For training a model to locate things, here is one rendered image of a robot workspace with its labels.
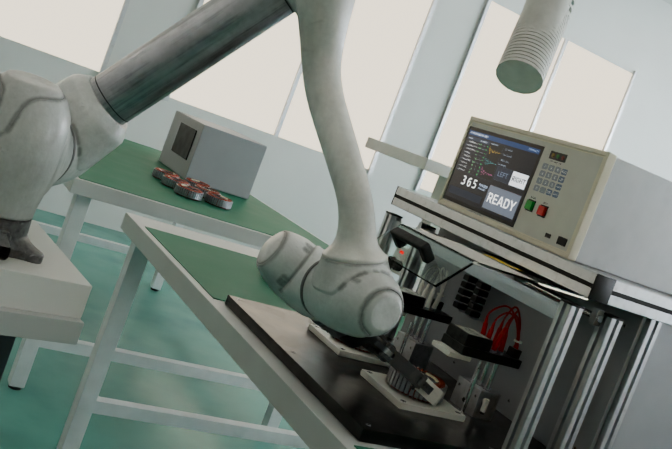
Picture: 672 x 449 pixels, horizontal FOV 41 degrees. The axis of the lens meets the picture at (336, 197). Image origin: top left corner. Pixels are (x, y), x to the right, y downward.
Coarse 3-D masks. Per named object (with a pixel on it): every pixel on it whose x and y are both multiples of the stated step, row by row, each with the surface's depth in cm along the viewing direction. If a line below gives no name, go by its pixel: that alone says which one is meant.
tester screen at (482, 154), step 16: (480, 144) 190; (496, 144) 186; (512, 144) 181; (464, 160) 193; (480, 160) 189; (496, 160) 184; (512, 160) 180; (528, 160) 176; (480, 176) 187; (448, 192) 195; (480, 192) 185; (512, 192) 177; (480, 208) 184
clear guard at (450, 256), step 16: (400, 224) 165; (384, 240) 162; (432, 240) 156; (448, 240) 168; (400, 256) 155; (416, 256) 153; (448, 256) 149; (464, 256) 147; (480, 256) 159; (496, 256) 174; (416, 272) 148; (432, 272) 146; (448, 272) 144; (512, 272) 150; (528, 272) 164; (560, 288) 155
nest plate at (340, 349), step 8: (312, 328) 187; (320, 328) 188; (320, 336) 183; (328, 336) 183; (328, 344) 180; (336, 344) 179; (344, 344) 182; (336, 352) 177; (344, 352) 176; (352, 352) 177; (360, 352) 180; (368, 352) 183; (360, 360) 178; (368, 360) 179; (376, 360) 180
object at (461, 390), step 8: (464, 376) 174; (456, 384) 173; (464, 384) 171; (456, 392) 173; (464, 392) 171; (472, 392) 169; (480, 392) 167; (488, 392) 168; (496, 392) 170; (456, 400) 172; (472, 400) 168; (480, 400) 167; (496, 400) 169; (472, 408) 168; (488, 408) 169; (472, 416) 167; (480, 416) 168; (488, 416) 169
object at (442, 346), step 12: (456, 324) 169; (444, 336) 169; (456, 336) 166; (468, 336) 163; (480, 336) 166; (444, 348) 164; (456, 348) 165; (468, 348) 164; (480, 348) 165; (468, 360) 165; (480, 360) 173; (492, 360) 167; (504, 360) 168; (516, 360) 169; (492, 372) 169; (480, 384) 171
